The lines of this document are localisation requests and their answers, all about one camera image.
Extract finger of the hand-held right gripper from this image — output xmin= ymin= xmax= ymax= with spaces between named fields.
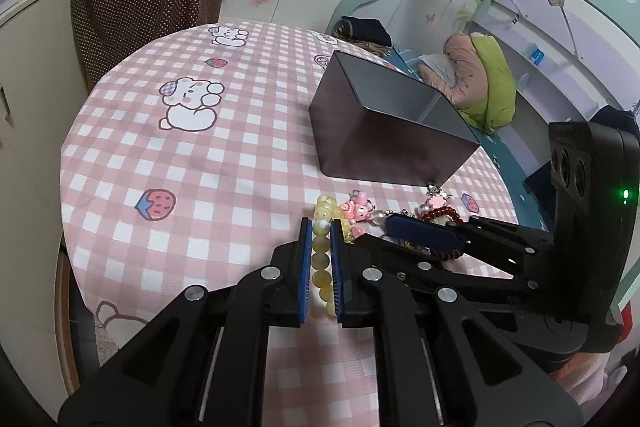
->
xmin=386 ymin=213 xmax=556 ymax=280
xmin=356 ymin=234 xmax=543 ymax=305

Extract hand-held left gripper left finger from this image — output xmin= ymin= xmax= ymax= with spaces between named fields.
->
xmin=57 ymin=217 xmax=313 ymax=427

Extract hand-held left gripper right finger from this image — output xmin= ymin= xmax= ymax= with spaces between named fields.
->
xmin=330 ymin=218 xmax=584 ymax=427

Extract yellow bead bracelet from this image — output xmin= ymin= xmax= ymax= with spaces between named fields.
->
xmin=312 ymin=194 xmax=347 ymax=317

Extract dark red bead bracelet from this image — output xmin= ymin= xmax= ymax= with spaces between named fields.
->
xmin=419 ymin=203 xmax=465 ymax=262

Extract pink charm keychain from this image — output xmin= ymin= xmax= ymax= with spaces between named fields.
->
xmin=342 ymin=189 xmax=387 ymax=244

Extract dark metal tin box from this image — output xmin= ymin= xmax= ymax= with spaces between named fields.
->
xmin=308 ymin=50 xmax=482 ymax=188

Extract person's right forearm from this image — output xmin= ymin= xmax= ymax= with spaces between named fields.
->
xmin=547 ymin=349 xmax=627 ymax=404

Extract dark hanging jacket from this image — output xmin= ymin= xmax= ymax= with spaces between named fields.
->
xmin=524 ymin=106 xmax=640 ymax=228

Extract pink checked tablecloth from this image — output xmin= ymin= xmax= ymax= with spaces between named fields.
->
xmin=59 ymin=21 xmax=519 ymax=427

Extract white bedside shelf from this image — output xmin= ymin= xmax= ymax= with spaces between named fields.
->
xmin=505 ymin=7 xmax=640 ymax=120

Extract pink and green quilt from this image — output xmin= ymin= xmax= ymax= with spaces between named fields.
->
xmin=417 ymin=32 xmax=517 ymax=134

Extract white pillow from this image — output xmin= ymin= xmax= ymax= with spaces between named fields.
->
xmin=419 ymin=54 xmax=460 ymax=86

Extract tan folded clothes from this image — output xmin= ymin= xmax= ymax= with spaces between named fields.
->
xmin=345 ymin=38 xmax=397 ymax=58

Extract dark folded clothes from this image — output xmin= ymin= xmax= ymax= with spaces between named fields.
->
xmin=334 ymin=16 xmax=393 ymax=50

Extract cream cabinet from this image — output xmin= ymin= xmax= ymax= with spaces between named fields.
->
xmin=0 ymin=0 xmax=103 ymax=408

